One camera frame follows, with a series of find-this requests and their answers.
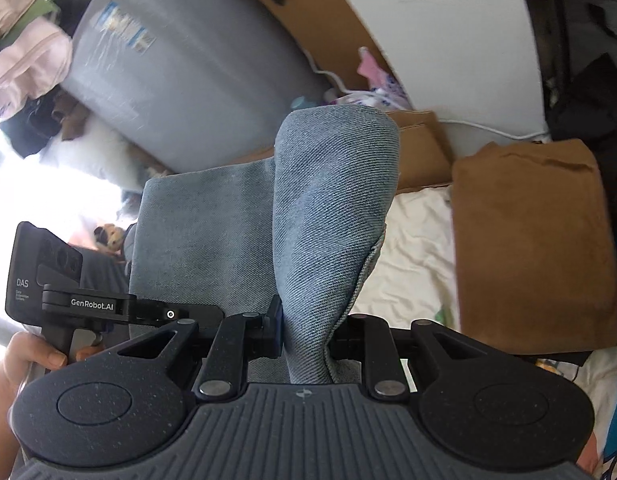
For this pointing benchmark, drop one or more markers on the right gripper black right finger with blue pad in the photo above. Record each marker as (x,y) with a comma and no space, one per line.
(479,404)

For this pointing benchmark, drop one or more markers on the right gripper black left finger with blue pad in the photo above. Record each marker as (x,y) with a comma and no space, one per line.
(128,402)

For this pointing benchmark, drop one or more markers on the light blue denim jeans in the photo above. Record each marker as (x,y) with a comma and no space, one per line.
(305,225)

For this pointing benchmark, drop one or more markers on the pink clothes pile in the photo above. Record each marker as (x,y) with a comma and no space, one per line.
(37,55)

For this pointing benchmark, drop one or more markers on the person's left hand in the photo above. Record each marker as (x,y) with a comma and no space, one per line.
(23,350)

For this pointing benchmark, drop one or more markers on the cream bear print bedsheet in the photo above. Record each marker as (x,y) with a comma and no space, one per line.
(414,277)

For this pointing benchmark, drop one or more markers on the grey storage bin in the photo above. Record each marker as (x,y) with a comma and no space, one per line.
(195,83)

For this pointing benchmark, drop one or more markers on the plastic printed package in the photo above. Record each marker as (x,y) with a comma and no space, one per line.
(384,92)

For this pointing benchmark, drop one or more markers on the black garment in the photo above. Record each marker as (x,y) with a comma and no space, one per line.
(577,46)

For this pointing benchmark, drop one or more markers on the brown cardboard box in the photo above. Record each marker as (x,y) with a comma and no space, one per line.
(330,31)

